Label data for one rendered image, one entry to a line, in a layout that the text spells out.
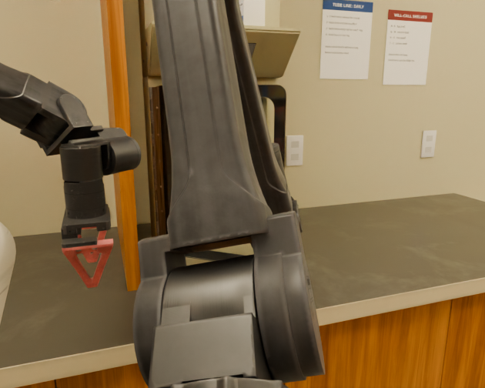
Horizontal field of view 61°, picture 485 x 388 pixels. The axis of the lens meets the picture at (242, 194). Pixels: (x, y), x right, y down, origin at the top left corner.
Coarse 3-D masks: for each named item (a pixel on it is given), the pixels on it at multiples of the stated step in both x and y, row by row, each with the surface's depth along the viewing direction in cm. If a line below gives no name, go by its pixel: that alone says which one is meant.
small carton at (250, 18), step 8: (240, 0) 89; (248, 0) 88; (256, 0) 88; (264, 0) 89; (240, 8) 89; (248, 8) 88; (256, 8) 89; (264, 8) 89; (248, 16) 88; (256, 16) 89; (264, 16) 90; (248, 24) 89; (256, 24) 89; (264, 24) 90
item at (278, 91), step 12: (264, 96) 84; (276, 96) 83; (264, 108) 84; (276, 108) 83; (276, 120) 84; (168, 132) 93; (276, 132) 84; (168, 144) 94; (168, 156) 94; (168, 168) 95; (168, 180) 96; (168, 192) 97; (168, 204) 97; (168, 216) 98; (204, 252) 97; (216, 252) 96; (228, 252) 95; (240, 252) 94; (252, 252) 93
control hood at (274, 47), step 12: (252, 36) 87; (264, 36) 88; (276, 36) 89; (288, 36) 90; (156, 48) 84; (264, 48) 91; (276, 48) 92; (288, 48) 93; (156, 60) 87; (264, 60) 94; (276, 60) 95; (288, 60) 96; (156, 72) 90; (264, 72) 97; (276, 72) 98
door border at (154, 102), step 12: (156, 96) 92; (156, 108) 92; (156, 120) 93; (156, 132) 94; (156, 144) 95; (156, 156) 95; (156, 168) 96; (156, 180) 97; (156, 192) 97; (156, 216) 99
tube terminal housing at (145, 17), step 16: (144, 0) 89; (272, 0) 98; (144, 16) 90; (272, 16) 98; (144, 32) 92; (144, 48) 94; (144, 64) 96; (144, 80) 99; (160, 80) 93; (272, 80) 102; (144, 96) 102
